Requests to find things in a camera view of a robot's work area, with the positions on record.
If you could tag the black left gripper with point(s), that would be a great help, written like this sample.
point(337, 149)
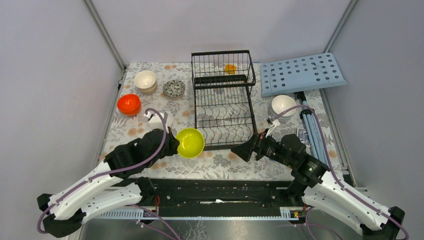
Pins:
point(174, 145)

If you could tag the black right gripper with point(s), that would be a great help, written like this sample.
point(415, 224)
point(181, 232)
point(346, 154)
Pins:
point(256, 144)

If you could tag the yellow-green bowl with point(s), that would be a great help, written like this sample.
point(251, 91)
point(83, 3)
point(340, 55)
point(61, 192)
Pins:
point(191, 143)

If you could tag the white bowl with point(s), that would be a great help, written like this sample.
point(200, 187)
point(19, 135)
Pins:
point(281, 103)
point(282, 118)
point(168, 119)

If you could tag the orange bowl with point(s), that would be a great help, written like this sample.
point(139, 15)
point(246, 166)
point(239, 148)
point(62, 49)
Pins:
point(134, 112)
point(128, 102)

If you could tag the pink patterned bowl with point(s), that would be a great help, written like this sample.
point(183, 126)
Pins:
point(174, 88)

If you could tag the plain beige bowl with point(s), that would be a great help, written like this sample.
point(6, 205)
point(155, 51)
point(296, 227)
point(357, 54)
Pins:
point(149, 91)

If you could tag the beige patterned bowl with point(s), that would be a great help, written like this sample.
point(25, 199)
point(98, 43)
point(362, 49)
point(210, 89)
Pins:
point(145, 79)

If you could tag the black wire dish rack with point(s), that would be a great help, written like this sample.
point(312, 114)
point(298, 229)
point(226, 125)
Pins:
point(223, 105)

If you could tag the white bowl front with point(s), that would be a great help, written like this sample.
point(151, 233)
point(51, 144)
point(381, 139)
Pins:
point(168, 119)

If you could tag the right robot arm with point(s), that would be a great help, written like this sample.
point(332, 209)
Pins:
point(315, 185)

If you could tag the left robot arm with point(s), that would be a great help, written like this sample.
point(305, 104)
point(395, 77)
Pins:
point(65, 212)

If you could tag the blue card deck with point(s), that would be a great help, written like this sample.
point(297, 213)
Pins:
point(303, 136)

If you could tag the blue tripod legs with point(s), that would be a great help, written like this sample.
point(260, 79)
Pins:
point(316, 141)

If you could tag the yellow toy block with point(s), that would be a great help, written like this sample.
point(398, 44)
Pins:
point(230, 69)

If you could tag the blue perforated stand tray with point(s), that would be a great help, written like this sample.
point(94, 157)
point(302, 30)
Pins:
point(313, 72)

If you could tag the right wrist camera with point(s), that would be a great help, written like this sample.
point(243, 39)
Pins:
point(272, 125)

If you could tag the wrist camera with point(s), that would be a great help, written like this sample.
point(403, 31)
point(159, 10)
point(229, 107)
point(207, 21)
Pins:
point(154, 121)
point(272, 125)

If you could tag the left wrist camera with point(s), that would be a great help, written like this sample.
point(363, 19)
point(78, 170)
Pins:
point(154, 121)

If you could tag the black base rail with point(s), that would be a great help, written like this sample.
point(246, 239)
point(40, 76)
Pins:
point(219, 199)

